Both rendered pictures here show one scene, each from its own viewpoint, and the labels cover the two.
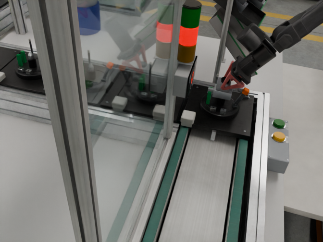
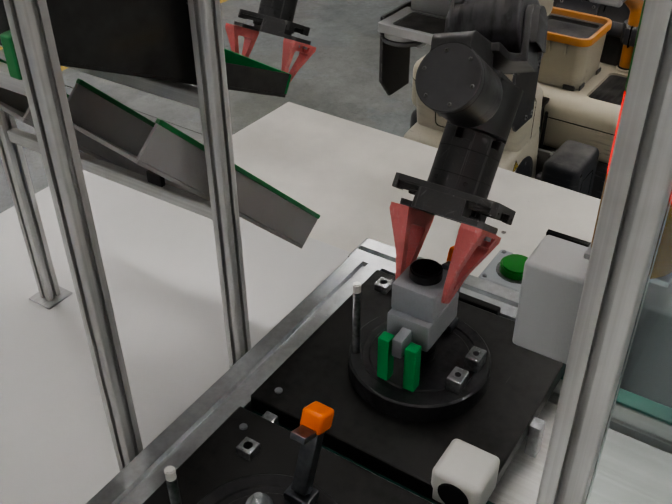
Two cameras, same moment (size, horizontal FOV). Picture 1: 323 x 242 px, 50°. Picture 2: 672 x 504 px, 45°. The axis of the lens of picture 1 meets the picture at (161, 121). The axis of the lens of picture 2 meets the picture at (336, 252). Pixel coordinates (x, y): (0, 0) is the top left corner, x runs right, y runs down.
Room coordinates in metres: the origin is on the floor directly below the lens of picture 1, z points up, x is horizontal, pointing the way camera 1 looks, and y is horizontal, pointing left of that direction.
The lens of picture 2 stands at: (0.86, 0.37, 1.55)
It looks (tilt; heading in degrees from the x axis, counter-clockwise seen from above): 36 degrees down; 291
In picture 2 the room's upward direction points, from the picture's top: straight up
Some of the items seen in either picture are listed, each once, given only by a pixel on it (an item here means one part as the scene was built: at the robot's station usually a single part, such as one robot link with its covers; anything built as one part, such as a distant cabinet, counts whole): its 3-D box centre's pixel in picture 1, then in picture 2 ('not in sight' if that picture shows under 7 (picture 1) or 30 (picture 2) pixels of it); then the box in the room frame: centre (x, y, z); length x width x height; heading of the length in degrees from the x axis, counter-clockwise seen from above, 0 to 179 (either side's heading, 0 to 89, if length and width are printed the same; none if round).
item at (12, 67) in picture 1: (31, 61); not in sight; (1.15, 0.52, 1.01); 0.24 x 0.24 x 0.13; 78
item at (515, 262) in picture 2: (278, 124); (516, 270); (0.94, -0.41, 0.96); 0.04 x 0.04 x 0.02
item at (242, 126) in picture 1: (218, 109); (418, 375); (0.99, -0.21, 0.96); 0.24 x 0.24 x 0.02; 78
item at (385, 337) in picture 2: not in sight; (385, 356); (1.02, -0.17, 1.01); 0.01 x 0.01 x 0.05; 78
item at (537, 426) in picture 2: (213, 135); (534, 437); (0.87, -0.18, 0.95); 0.01 x 0.01 x 0.04; 78
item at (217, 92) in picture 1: (220, 86); (419, 303); (1.00, -0.20, 1.06); 0.08 x 0.04 x 0.07; 79
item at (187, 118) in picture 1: (187, 118); (464, 478); (0.92, -0.09, 0.97); 0.05 x 0.05 x 0.04; 78
